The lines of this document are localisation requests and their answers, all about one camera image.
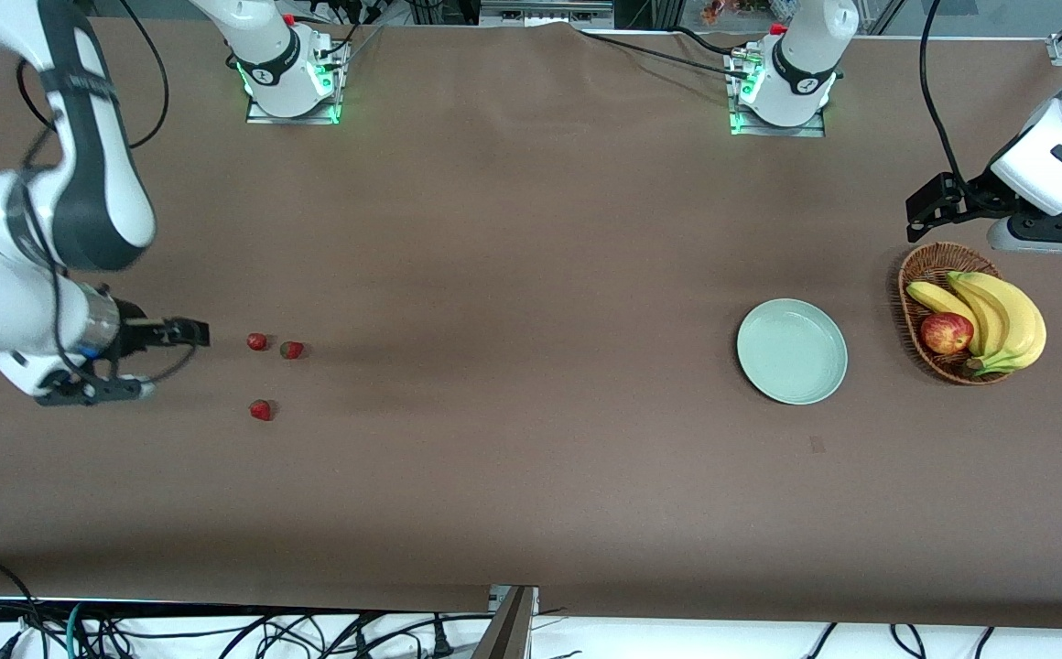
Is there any brown table cover sheet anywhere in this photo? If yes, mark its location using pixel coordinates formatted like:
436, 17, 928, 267
0, 16, 1062, 632

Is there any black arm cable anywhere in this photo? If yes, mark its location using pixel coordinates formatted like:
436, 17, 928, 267
918, 0, 967, 198
16, 0, 202, 390

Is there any grey metal rail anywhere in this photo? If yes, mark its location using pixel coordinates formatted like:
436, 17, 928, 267
479, 0, 616, 28

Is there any brown wicker basket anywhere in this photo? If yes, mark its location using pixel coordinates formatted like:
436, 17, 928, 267
897, 242, 1017, 386

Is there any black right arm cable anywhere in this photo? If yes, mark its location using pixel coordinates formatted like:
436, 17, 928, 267
16, 0, 202, 390

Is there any aluminium frame post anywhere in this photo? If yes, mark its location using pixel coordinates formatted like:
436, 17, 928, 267
471, 586, 539, 659

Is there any red apple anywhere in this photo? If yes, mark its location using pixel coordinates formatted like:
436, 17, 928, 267
919, 312, 975, 356

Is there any long black cable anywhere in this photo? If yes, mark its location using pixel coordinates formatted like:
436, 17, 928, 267
577, 30, 752, 76

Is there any short black cable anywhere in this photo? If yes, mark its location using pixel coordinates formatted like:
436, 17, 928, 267
668, 26, 748, 56

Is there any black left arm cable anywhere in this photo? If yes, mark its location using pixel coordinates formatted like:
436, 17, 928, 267
918, 0, 967, 198

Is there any pale green round plate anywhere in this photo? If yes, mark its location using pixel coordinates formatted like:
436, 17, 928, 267
736, 298, 849, 406

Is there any yellow banana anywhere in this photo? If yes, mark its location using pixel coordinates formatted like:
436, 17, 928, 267
946, 271, 1013, 360
961, 272, 1047, 377
905, 280, 985, 358

